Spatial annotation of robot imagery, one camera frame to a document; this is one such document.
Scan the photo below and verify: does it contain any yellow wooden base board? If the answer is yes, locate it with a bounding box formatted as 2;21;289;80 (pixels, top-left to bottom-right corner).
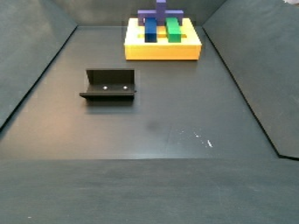
124;18;201;60

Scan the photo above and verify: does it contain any blue wooden block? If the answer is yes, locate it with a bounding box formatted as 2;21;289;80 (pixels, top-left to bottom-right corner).
144;17;156;43

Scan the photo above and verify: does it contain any green wooden block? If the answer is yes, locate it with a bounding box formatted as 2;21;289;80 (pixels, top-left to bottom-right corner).
165;17;181;43

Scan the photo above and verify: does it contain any purple wooden cross block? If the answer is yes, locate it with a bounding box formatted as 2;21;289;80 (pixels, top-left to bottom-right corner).
137;0;182;26

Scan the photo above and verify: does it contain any black metal bracket holder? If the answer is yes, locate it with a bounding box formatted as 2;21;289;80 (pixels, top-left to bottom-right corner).
78;68;136;101

